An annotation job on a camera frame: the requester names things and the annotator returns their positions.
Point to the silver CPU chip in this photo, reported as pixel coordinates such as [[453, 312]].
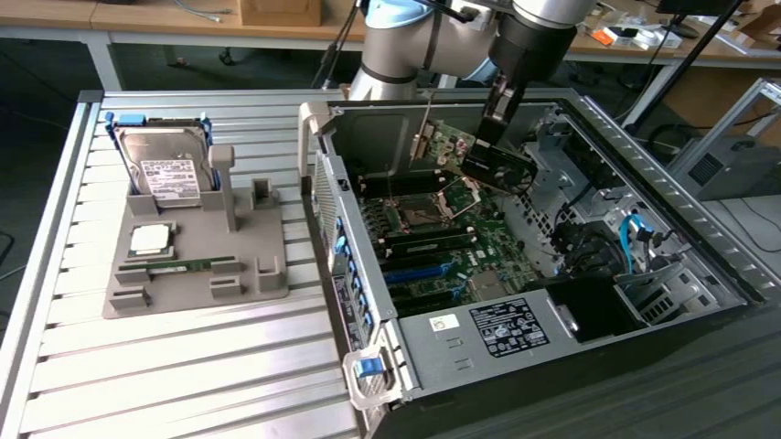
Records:
[[150, 238]]

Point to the blue case latch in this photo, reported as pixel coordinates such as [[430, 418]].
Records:
[[368, 367]]

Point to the black monitor with stand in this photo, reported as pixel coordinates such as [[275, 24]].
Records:
[[680, 29]]

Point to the grey plastic parts rack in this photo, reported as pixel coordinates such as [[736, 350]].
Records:
[[202, 274]]

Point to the white flat box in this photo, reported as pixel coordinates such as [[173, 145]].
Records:
[[659, 41]]

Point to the graphics card with black cooler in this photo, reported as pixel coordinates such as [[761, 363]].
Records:
[[506, 174]]

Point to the metal disk bay bracket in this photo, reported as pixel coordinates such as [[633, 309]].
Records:
[[659, 292]]

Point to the brown cardboard piece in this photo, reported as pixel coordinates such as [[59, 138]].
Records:
[[763, 27]]

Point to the blue expansion slot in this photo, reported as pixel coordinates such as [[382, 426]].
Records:
[[416, 273]]

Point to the perforated metal drive cage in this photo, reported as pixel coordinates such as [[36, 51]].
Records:
[[549, 183]]

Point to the aluminium profile frame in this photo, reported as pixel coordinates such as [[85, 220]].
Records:
[[748, 103]]

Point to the silver power supply unit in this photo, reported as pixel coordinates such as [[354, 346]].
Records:
[[440, 352]]

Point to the open grey PC case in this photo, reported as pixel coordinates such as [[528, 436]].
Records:
[[366, 256]]

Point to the silver hard disk drive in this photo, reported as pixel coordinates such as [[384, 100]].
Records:
[[165, 151]]

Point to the CPU socket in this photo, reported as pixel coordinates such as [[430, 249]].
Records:
[[421, 215]]

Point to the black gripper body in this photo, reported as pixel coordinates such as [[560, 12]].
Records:
[[530, 50]]

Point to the grey computer tower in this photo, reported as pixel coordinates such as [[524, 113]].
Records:
[[739, 174]]

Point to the black installed RAM stick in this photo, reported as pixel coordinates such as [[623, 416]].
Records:
[[428, 247]]

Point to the black tripod pole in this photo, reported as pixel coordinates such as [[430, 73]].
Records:
[[689, 59]]

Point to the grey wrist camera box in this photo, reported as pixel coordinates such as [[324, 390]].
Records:
[[478, 18]]

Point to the wooden desk with grey frame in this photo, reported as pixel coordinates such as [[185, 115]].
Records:
[[153, 23]]

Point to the green RAM stick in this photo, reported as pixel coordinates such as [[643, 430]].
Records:
[[183, 264]]

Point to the open metal socket cover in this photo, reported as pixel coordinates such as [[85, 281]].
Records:
[[441, 203]]

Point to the silver chipset heatsink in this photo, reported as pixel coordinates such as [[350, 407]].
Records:
[[488, 283]]

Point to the orange and white box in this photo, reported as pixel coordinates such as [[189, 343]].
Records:
[[604, 35]]

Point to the brown cardboard box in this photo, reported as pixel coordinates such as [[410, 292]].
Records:
[[281, 11]]

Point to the green motherboard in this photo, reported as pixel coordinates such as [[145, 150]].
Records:
[[488, 256]]

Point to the thin metal locking lever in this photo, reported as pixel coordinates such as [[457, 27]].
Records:
[[390, 183]]

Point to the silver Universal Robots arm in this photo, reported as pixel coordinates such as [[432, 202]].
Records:
[[397, 46]]

